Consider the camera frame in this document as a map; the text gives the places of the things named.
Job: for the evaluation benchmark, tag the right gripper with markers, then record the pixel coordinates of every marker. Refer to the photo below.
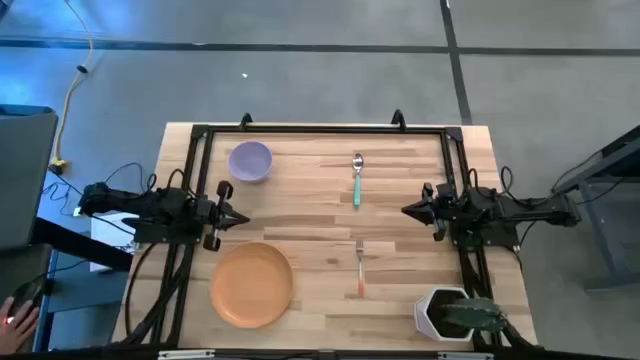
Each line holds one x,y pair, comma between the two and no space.
442,207

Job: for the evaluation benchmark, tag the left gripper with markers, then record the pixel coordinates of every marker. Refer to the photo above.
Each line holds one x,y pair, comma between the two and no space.
210,210

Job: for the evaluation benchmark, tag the purple plastic bowl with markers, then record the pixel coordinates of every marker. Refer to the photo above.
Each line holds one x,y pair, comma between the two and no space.
250,161

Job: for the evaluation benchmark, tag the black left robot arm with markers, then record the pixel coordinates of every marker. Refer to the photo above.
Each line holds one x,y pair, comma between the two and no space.
150,205

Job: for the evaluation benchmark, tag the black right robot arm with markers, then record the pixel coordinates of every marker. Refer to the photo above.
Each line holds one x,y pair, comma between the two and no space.
525,210

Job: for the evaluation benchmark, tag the orange plastic plate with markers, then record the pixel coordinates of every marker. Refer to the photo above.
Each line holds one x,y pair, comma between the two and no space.
250,285

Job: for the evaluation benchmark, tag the green cactus plant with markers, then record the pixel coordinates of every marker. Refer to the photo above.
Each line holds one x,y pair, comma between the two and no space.
475,314

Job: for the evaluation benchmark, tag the white box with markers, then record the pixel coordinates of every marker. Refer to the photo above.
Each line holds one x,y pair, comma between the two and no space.
107,230

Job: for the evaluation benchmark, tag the dark side desk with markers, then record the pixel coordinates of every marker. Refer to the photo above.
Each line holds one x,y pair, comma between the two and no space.
75,240

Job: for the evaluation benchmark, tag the black beam with white brackets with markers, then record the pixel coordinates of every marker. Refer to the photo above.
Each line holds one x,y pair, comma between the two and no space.
320,355

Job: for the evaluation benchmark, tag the workbench with blue legs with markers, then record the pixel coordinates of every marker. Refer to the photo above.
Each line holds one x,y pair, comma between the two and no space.
600,170

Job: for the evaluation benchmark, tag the grey cabinet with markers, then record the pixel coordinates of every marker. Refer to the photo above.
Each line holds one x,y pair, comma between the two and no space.
25,175

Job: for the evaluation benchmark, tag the black computer mouse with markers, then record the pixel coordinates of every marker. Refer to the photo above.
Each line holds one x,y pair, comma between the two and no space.
30,295

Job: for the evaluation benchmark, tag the person's hand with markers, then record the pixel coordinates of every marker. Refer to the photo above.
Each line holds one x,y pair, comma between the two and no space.
17,327

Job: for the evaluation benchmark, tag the black frame clamp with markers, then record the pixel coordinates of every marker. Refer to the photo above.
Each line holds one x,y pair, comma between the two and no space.
245,121
398,119

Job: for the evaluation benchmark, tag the black aluminium table frame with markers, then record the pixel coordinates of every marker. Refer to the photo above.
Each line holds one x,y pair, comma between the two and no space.
325,130

